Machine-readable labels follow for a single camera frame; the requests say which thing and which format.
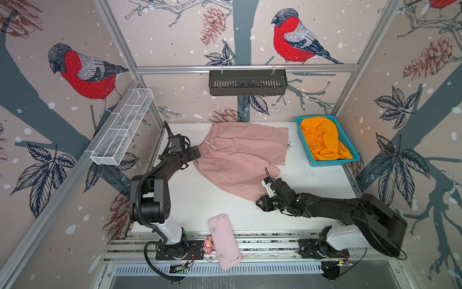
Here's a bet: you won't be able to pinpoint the pink shorts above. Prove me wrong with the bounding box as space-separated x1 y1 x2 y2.
194 122 289 202

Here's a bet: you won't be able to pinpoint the teal plastic basket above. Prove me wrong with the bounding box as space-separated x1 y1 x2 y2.
295 116 360 167

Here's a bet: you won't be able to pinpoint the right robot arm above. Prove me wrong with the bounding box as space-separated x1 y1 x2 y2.
256 177 407 258

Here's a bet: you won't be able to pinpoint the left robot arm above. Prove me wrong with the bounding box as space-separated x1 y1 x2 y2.
129 146 200 260

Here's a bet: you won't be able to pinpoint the orange shorts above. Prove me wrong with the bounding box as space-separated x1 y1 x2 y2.
300 117 353 161

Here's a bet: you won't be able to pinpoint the pink tray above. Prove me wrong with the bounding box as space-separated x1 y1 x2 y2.
209 214 242 271

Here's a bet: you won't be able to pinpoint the right circuit board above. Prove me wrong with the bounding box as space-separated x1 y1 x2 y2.
327 259 354 267

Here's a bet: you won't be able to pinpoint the circuit board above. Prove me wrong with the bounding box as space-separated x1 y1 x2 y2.
168 263 191 276
327 259 354 267

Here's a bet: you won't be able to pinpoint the small pink toy figure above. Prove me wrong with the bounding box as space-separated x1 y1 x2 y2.
203 237 215 255

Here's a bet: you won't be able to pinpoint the left circuit board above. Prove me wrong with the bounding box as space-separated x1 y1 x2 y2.
168 263 191 276

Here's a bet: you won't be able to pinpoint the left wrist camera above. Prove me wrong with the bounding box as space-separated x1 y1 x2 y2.
169 134 190 154

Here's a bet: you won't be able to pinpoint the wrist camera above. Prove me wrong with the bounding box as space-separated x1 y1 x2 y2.
261 177 276 197
169 134 190 154

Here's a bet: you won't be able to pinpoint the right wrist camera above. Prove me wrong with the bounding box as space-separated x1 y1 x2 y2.
261 177 276 197

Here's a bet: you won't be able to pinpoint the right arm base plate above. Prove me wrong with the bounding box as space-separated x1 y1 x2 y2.
298 239 350 260

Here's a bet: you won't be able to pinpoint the black hanging wire basket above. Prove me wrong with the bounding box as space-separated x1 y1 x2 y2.
209 69 288 96

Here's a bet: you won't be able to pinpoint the white wire mesh shelf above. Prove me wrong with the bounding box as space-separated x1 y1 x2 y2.
90 88 154 166

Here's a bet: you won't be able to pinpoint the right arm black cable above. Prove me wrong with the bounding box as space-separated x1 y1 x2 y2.
337 247 369 278

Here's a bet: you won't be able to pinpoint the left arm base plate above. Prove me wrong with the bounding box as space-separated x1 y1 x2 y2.
155 240 205 261

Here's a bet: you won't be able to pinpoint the aluminium frame crossbar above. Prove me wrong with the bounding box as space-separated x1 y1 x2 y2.
136 64 359 75

